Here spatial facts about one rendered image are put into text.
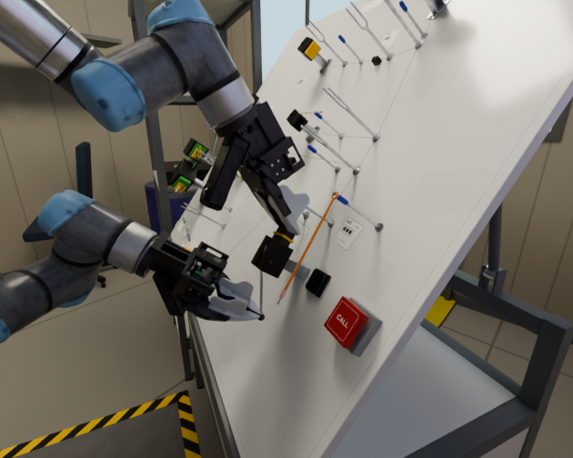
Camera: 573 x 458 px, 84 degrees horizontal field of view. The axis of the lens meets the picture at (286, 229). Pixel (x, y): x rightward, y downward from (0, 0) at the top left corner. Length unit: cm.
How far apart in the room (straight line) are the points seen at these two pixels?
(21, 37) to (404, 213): 54
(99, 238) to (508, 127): 57
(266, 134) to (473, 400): 69
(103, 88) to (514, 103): 50
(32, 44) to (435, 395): 91
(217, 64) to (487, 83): 38
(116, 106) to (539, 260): 248
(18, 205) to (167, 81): 316
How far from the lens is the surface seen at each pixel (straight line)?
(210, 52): 47
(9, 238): 360
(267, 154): 49
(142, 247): 53
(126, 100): 43
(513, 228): 256
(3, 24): 55
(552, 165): 247
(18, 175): 351
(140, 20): 150
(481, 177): 47
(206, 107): 48
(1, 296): 55
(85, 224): 54
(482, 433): 81
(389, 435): 75
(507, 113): 52
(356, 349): 45
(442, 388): 86
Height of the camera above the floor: 137
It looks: 20 degrees down
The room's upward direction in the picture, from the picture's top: straight up
